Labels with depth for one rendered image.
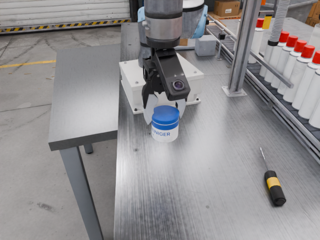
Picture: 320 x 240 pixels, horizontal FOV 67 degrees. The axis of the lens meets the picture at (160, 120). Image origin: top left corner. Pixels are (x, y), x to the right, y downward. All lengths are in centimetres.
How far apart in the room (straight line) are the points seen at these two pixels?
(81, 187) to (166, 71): 71
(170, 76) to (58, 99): 69
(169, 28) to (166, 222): 43
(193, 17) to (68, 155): 67
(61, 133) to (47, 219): 92
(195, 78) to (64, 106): 53
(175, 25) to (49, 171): 166
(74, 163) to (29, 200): 94
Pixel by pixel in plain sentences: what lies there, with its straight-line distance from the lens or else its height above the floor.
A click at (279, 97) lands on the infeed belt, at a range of 103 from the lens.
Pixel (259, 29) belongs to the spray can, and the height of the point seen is 105.
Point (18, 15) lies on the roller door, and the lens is 532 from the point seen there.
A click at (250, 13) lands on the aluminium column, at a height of 116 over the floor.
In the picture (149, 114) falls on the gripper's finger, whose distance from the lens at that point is 57.
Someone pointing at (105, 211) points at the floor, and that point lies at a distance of 165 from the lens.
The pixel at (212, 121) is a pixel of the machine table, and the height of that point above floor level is 83.
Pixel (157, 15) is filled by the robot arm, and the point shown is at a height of 125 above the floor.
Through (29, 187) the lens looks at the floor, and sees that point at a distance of 194.
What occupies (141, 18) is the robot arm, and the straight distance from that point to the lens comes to 98.
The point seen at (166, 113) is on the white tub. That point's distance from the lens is 59.
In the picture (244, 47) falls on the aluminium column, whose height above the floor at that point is 103.
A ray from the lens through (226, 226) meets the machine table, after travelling 62.
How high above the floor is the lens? 135
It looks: 36 degrees down
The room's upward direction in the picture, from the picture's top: straight up
